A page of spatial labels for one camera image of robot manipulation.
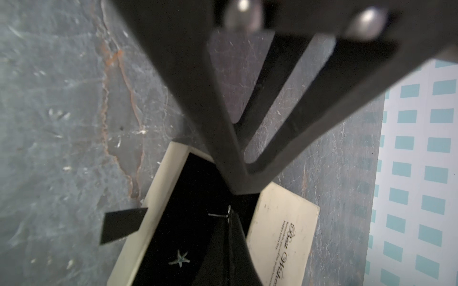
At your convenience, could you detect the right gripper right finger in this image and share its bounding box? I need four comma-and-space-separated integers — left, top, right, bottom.
229, 211, 262, 286

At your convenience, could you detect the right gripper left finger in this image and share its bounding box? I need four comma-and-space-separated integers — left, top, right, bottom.
192, 218, 229, 286

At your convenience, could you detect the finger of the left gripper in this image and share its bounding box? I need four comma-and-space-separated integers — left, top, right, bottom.
110, 0, 458, 195

